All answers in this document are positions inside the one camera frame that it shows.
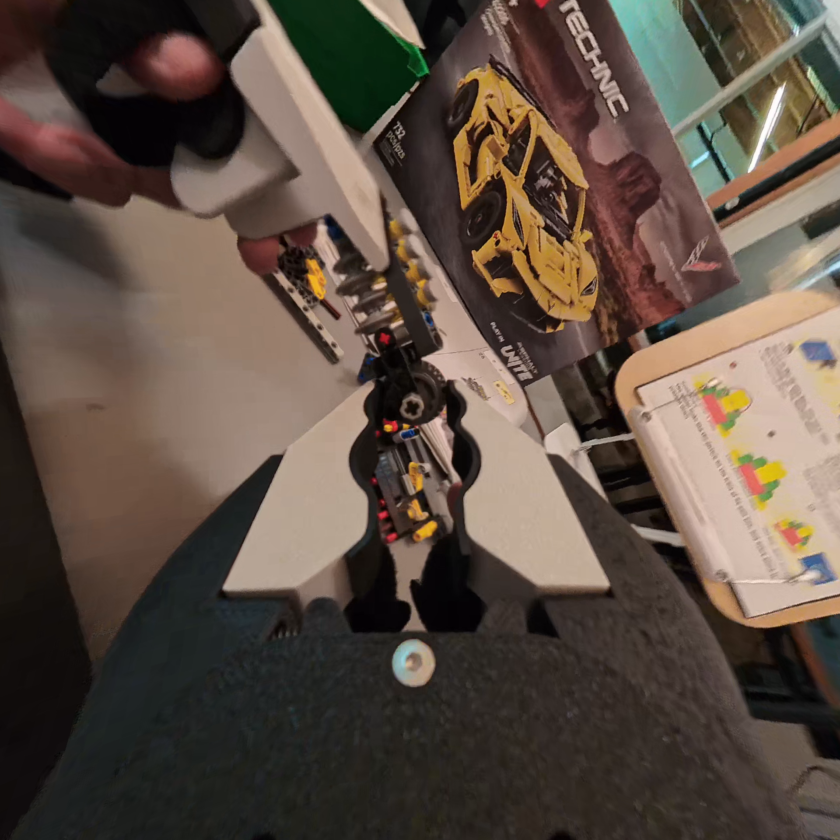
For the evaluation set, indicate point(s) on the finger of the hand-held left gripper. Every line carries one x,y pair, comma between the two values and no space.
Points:
315,144

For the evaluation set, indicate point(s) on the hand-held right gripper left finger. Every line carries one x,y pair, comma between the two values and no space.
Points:
302,518

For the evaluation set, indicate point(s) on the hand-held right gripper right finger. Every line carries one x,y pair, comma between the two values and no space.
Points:
525,518

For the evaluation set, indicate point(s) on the grey lego engine assembly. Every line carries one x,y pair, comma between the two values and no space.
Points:
407,295

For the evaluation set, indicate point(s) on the black yellow lego chassis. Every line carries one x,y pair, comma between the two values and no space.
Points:
413,485

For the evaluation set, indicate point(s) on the lego set box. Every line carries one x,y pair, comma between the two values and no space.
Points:
558,197

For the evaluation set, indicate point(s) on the person's left hand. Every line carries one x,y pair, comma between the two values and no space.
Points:
65,157

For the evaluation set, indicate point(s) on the green plastic bin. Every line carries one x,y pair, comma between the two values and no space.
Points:
348,59

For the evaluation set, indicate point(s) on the white sticker sheet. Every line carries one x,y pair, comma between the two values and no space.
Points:
485,387

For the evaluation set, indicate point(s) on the light grey holed beam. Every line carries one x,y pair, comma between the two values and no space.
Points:
308,308

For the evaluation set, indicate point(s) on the clipboard with instruction sheet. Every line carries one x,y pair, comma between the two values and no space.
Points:
741,472

